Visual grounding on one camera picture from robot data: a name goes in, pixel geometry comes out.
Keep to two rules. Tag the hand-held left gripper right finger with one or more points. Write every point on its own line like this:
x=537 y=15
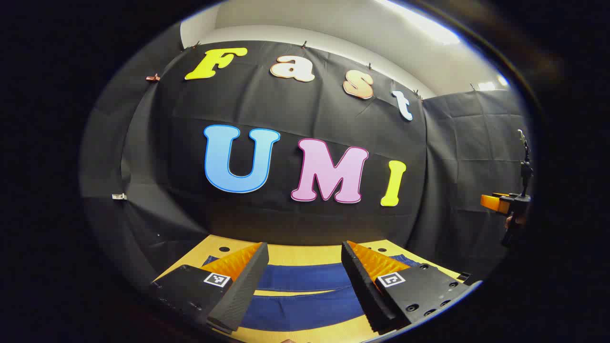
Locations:
x=364 y=290

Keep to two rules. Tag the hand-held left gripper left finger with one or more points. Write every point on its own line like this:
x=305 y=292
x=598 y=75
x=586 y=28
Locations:
x=245 y=290

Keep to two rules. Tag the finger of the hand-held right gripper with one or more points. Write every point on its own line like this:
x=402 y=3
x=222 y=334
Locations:
x=493 y=203

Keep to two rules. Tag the blue denim jeans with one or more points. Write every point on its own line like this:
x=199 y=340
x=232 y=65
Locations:
x=305 y=276

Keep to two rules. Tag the silver cloth clip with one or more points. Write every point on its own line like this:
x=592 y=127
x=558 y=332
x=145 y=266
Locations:
x=119 y=196

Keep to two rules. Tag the black backdrop cloth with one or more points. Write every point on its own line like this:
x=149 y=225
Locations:
x=286 y=109

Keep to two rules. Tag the red cloth clip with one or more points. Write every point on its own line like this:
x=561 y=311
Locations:
x=152 y=77

